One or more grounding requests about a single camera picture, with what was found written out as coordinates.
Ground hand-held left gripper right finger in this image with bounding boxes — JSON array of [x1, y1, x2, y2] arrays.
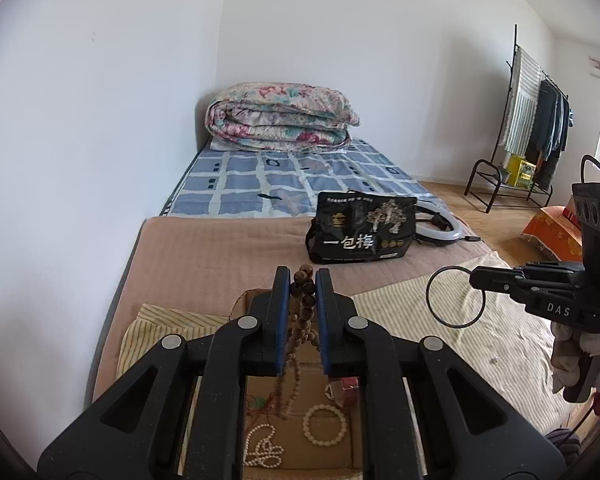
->
[[316, 268, 566, 480]]

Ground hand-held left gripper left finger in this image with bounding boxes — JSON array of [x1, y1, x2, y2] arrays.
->
[[37, 266, 292, 480]]

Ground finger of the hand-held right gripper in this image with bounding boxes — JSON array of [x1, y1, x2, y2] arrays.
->
[[469, 267, 600, 334], [522, 261, 587, 281]]

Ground brown wooden bead necklace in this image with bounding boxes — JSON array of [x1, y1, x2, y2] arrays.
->
[[274, 264, 322, 422]]

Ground wristwatch with pink strap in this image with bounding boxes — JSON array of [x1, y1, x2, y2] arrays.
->
[[324, 378, 359, 407]]

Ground green jade pendant red cord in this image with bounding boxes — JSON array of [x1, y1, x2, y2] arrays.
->
[[246, 394, 277, 417]]

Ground black bangle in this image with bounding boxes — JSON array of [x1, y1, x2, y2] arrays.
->
[[426, 265, 487, 330]]

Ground brown cardboard box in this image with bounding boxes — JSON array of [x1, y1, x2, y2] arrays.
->
[[180, 287, 376, 480]]

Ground person's right hand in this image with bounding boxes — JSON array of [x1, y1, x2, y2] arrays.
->
[[550, 321, 600, 395]]

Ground striped cream blanket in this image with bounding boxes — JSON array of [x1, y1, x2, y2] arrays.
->
[[117, 251, 597, 437]]

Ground black snack bag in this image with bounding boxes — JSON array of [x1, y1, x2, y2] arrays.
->
[[304, 190, 419, 265]]

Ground brown blanket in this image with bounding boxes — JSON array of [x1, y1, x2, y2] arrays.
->
[[92, 216, 492, 402]]

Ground yellow crate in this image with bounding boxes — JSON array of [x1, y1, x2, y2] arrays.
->
[[504, 153, 537, 189]]

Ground black metal clothes rack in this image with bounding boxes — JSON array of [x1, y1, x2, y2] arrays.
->
[[463, 24, 575, 214]]

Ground dark hanging clothes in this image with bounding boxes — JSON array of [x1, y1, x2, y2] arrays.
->
[[524, 79, 572, 190]]

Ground blue checked bedsheet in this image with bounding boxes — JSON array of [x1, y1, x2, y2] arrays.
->
[[159, 137, 437, 219]]

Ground striped hanging towel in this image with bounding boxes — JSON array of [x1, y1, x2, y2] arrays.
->
[[498, 47, 544, 154]]

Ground folded floral quilt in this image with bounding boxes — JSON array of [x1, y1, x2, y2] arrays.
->
[[204, 81, 361, 153]]

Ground white ring light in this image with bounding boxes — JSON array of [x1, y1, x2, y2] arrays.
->
[[412, 199, 465, 247]]

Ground cream bead bracelet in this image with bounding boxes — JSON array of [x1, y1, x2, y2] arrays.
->
[[302, 403, 350, 446]]

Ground white pearl necklace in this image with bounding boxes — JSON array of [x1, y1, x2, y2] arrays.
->
[[243, 423, 285, 467]]

